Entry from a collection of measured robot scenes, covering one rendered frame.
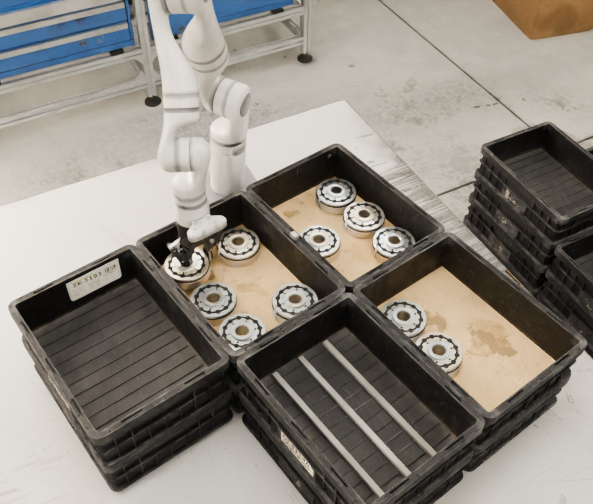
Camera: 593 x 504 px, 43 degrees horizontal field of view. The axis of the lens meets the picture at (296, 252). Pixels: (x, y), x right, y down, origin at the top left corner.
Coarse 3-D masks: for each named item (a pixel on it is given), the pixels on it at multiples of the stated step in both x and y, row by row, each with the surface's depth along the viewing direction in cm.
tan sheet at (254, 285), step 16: (272, 256) 179; (224, 272) 175; (240, 272) 175; (256, 272) 175; (272, 272) 175; (288, 272) 175; (240, 288) 172; (256, 288) 172; (272, 288) 172; (240, 304) 168; (256, 304) 169; (272, 320) 165
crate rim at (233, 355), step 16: (240, 192) 179; (256, 208) 175; (272, 224) 172; (144, 240) 168; (288, 240) 169; (304, 256) 166; (160, 272) 161; (176, 288) 158; (192, 304) 156; (320, 304) 156; (288, 320) 153; (240, 352) 147
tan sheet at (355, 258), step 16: (304, 192) 194; (272, 208) 190; (288, 208) 190; (304, 208) 190; (304, 224) 186; (320, 224) 186; (336, 224) 186; (384, 224) 186; (352, 240) 183; (368, 240) 183; (352, 256) 179; (368, 256) 179; (352, 272) 175
